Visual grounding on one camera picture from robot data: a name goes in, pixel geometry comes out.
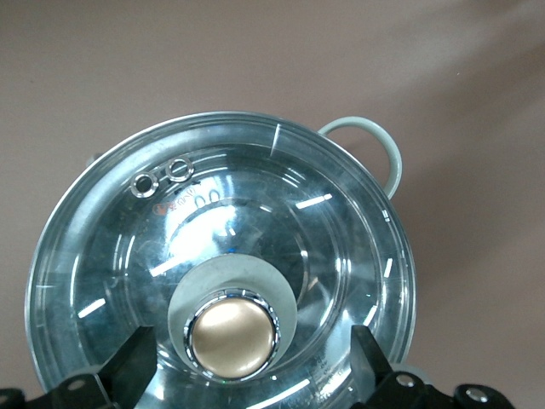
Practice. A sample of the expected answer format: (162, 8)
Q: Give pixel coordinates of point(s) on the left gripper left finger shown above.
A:
(127, 366)

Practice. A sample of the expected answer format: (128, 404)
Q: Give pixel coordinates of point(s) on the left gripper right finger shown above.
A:
(374, 375)

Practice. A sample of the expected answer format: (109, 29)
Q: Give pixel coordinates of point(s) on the glass lid with gold knob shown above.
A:
(127, 264)

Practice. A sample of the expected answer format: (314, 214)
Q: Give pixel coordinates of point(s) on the brown table cover sheet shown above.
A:
(127, 64)

